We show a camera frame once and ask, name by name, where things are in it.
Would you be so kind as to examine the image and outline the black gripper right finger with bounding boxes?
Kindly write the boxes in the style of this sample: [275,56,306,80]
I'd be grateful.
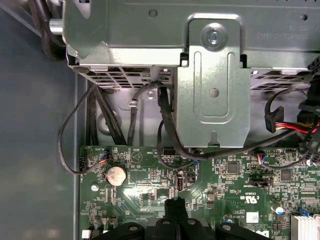
[176,197,272,240]

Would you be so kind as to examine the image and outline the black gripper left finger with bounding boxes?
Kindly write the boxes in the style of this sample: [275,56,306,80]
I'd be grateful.
[92,197,178,240]

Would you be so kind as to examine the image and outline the green motherboard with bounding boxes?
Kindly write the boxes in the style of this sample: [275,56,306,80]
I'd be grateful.
[79,144,320,240]

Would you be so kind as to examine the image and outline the silver internal USB port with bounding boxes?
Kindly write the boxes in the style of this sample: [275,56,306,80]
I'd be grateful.
[174,172,186,192]

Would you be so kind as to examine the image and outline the white board label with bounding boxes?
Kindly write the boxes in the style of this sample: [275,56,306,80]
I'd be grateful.
[246,212,260,224]

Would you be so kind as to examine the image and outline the round silver coin battery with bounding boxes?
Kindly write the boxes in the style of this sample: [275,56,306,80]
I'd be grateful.
[106,166,127,186]

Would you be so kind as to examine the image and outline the black square chip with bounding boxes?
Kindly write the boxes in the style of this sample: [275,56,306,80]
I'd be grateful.
[226,162,239,175]

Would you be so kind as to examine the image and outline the silver blue capacitor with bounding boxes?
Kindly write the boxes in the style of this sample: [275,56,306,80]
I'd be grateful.
[272,203,285,215]

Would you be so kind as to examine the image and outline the silver finned heatsink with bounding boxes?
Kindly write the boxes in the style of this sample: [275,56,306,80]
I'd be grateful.
[289,214,320,240]

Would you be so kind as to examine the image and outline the black and silver PC case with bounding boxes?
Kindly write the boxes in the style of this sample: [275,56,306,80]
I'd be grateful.
[0,0,320,240]

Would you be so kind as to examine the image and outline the silver drive cage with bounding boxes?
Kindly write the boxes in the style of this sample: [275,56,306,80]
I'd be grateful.
[61,0,320,91]

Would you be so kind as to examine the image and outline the black cable with clear clip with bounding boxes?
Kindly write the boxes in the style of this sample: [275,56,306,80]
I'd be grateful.
[126,81,162,146]

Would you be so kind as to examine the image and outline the black sleeved cable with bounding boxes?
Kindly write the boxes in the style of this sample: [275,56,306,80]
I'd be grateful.
[99,86,127,146]
[94,86,121,146]
[86,84,98,146]

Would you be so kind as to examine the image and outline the silver metal bracket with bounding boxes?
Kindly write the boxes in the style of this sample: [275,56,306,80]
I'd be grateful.
[176,13,252,149]

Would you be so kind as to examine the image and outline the thin black looped cable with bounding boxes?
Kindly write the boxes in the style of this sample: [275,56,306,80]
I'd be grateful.
[57,83,97,175]

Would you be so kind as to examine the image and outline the black power plug coloured wires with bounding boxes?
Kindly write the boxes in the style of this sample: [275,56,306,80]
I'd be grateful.
[264,88,320,136]

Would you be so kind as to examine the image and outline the black power cable bundle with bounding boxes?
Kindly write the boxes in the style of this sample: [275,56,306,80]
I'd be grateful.
[297,54,320,163]

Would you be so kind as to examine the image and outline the thick black cable bundle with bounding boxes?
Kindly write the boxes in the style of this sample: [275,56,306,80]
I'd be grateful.
[28,0,67,60]

